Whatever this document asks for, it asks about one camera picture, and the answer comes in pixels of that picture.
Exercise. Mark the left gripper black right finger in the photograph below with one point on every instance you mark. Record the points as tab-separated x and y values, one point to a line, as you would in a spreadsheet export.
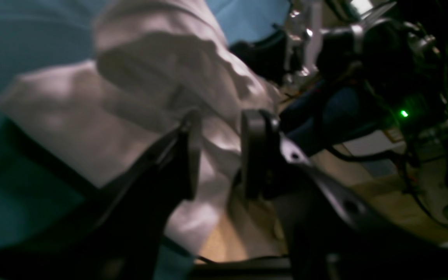
331	233

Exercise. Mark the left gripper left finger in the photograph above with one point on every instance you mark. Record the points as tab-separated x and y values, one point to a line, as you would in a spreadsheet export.
116	234

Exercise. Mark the white T-shirt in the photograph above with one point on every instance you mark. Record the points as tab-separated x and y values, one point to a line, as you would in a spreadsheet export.
156	60

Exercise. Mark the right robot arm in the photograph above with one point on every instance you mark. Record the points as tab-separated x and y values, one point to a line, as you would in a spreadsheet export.
383	72

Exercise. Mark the teal table cloth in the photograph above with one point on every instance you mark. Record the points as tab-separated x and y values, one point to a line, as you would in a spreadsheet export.
37	189

